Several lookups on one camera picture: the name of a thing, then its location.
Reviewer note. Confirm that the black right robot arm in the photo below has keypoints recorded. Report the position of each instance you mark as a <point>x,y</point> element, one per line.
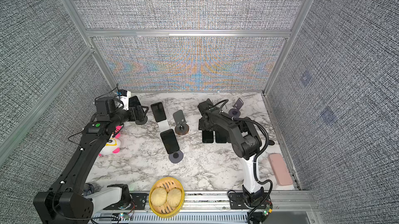
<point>264,138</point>

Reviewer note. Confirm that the aluminium frame rail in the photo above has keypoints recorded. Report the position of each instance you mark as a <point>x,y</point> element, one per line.
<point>214,207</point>

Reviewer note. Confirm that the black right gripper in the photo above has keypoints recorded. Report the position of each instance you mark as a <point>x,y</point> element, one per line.
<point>201,126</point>

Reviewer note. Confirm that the far-left phone pink case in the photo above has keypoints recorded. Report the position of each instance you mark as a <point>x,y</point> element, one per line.
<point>134,103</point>

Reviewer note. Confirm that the pink striped plush toy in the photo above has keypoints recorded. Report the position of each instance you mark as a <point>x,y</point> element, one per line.
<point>113,145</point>

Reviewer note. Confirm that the dark grey round stand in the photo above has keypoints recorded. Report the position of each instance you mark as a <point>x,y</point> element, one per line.
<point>141,121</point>

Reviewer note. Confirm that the purple round stand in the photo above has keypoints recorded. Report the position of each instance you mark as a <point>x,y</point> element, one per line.
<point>235,111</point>
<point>176,157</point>

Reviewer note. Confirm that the pink rectangular case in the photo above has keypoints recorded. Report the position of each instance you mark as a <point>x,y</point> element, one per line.
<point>280,169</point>

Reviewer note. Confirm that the left steamed bun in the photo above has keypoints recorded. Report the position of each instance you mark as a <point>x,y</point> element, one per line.
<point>158,197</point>

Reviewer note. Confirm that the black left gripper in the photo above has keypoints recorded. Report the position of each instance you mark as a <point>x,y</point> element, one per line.
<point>132,111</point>

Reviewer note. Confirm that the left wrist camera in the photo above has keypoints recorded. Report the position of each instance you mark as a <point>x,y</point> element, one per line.
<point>123,99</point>

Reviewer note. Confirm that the purple round stand front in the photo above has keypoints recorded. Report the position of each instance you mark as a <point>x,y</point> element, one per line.
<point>176,157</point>

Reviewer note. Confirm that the steamed bun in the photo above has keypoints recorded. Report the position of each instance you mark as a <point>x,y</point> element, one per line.
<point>174,197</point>
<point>158,197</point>

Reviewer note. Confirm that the black phone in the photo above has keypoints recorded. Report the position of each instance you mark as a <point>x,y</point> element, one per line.
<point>220,137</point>
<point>170,141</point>
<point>208,137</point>
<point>158,112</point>

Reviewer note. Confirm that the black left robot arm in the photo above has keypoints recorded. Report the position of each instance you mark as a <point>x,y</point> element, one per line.
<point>64,202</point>

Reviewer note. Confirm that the yellow bamboo steamer basket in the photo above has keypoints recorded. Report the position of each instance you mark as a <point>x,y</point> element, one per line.
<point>166,211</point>

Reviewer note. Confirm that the purple round stand right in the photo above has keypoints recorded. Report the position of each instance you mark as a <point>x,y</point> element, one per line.
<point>235,111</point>

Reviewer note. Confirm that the right steamed bun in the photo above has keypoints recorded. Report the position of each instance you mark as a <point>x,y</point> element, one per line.
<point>174,197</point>

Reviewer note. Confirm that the white phone stand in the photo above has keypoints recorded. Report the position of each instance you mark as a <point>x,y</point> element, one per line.
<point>163,126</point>

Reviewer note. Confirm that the wooden base stand back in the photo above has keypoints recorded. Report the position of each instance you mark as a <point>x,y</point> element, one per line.
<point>181,127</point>

